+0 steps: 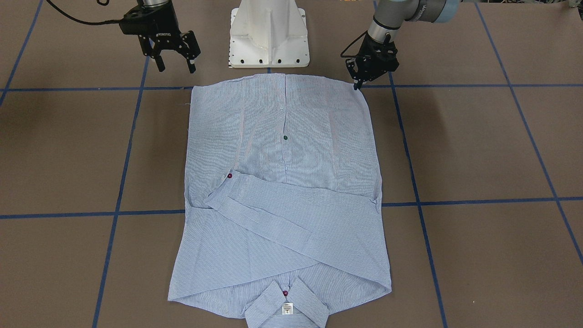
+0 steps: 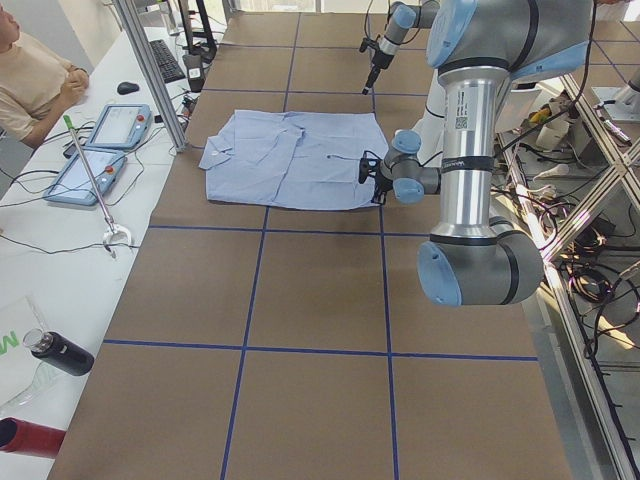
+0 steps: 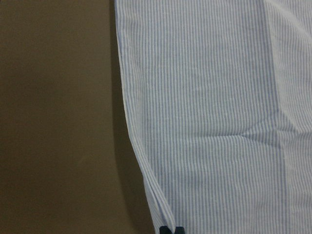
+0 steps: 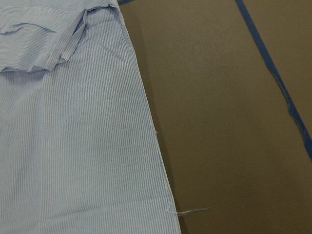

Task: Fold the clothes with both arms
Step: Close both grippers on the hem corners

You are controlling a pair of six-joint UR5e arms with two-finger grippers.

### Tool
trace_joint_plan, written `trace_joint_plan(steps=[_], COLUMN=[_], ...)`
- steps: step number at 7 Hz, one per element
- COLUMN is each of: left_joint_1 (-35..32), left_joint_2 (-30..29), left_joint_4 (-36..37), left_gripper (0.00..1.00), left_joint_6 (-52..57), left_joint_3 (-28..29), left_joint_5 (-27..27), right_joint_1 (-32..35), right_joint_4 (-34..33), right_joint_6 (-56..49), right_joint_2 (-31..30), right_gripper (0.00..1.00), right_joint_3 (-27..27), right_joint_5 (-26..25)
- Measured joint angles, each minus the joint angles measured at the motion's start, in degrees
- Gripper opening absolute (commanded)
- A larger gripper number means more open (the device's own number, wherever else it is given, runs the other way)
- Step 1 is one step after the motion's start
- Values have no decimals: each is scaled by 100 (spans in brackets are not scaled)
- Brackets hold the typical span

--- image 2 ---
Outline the black computer mouse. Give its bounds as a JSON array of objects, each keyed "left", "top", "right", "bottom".
[{"left": 116, "top": 81, "right": 140, "bottom": 95}]

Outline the black keyboard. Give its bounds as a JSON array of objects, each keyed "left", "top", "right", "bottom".
[{"left": 149, "top": 40, "right": 185, "bottom": 84}]

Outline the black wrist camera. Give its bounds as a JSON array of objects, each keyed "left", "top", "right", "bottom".
[
  {"left": 359, "top": 37, "right": 377, "bottom": 53},
  {"left": 358, "top": 153, "right": 380, "bottom": 184}
]

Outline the black water bottle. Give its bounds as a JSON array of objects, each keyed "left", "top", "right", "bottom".
[{"left": 23, "top": 328, "right": 94, "bottom": 376}]

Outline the seated person beige shirt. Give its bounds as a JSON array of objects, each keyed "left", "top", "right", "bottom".
[{"left": 1, "top": 10, "right": 89, "bottom": 149}]

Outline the upper blue teach pendant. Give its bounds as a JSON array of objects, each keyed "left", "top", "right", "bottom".
[{"left": 85, "top": 104, "right": 153, "bottom": 151}]

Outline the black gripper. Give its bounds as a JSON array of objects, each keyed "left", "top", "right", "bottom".
[
  {"left": 371, "top": 170, "right": 390, "bottom": 204},
  {"left": 362, "top": 48, "right": 394, "bottom": 95}
]

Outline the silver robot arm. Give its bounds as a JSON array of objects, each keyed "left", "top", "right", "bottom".
[
  {"left": 359, "top": 1, "right": 440, "bottom": 95},
  {"left": 359, "top": 1, "right": 596, "bottom": 306}
]

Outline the red cylinder bottle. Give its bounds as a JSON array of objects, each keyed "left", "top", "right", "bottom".
[{"left": 1, "top": 417, "right": 66, "bottom": 459}]

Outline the silver reacher grabber stick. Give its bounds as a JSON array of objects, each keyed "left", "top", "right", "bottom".
[{"left": 62, "top": 114, "right": 133, "bottom": 259}]

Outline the lower blue teach pendant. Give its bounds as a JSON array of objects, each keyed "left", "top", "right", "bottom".
[{"left": 43, "top": 148, "right": 127, "bottom": 207}]

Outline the grey aluminium frame post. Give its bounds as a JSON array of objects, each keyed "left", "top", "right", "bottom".
[{"left": 113, "top": 0, "right": 187, "bottom": 153}]

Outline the blue teach pendant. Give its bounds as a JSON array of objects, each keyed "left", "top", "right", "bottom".
[
  {"left": 43, "top": 148, "right": 127, "bottom": 207},
  {"left": 85, "top": 104, "right": 153, "bottom": 151}
]

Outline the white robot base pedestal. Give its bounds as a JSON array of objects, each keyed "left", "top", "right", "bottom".
[{"left": 392, "top": 70, "right": 446, "bottom": 167}]

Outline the black power adapter box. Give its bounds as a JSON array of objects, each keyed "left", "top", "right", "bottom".
[{"left": 182, "top": 54, "right": 205, "bottom": 93}]

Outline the light blue striped shirt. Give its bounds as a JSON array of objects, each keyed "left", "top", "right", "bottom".
[{"left": 199, "top": 110, "right": 388, "bottom": 211}]

